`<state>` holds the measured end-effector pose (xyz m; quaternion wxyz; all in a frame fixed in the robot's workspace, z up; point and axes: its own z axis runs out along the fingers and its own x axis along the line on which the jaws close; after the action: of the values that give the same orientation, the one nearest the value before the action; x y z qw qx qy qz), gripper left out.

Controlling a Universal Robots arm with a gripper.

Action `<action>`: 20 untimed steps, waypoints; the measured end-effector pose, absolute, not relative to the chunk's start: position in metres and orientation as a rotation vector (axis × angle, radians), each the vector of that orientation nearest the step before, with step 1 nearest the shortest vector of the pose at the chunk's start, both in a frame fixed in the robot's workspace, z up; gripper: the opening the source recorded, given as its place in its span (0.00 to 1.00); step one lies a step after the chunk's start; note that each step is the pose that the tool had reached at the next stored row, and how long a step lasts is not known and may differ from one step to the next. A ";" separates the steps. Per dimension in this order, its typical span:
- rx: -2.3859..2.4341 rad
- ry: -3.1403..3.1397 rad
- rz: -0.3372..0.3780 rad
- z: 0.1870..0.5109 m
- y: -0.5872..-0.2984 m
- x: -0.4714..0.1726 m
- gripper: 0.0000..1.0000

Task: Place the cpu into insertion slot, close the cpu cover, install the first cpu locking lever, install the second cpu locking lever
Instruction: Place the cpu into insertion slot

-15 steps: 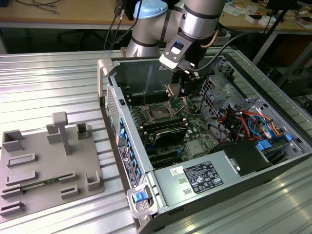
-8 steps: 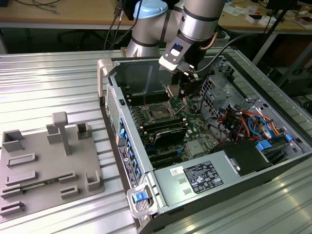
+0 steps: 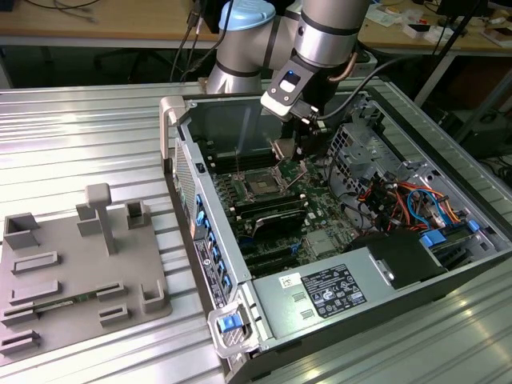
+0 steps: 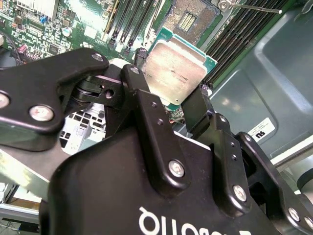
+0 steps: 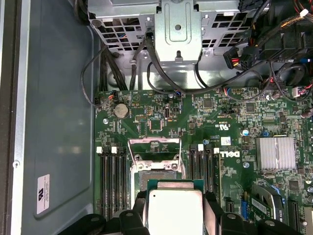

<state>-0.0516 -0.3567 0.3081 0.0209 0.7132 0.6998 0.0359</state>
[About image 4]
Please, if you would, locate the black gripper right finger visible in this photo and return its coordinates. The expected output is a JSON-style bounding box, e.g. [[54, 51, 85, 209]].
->
[[182, 83, 313, 235]]

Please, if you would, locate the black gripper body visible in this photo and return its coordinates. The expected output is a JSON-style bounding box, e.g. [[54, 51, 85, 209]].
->
[[40, 124, 284, 235]]

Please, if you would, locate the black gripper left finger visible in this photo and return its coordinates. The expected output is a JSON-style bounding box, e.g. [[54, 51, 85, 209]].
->
[[0, 47, 193, 198]]

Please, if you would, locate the CPU with silver top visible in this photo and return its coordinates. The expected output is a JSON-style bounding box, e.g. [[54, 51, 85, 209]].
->
[[144, 26, 218, 110]]

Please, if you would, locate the wire locking lever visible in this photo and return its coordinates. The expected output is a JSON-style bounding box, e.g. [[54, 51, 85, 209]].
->
[[228, 1, 283, 14]]

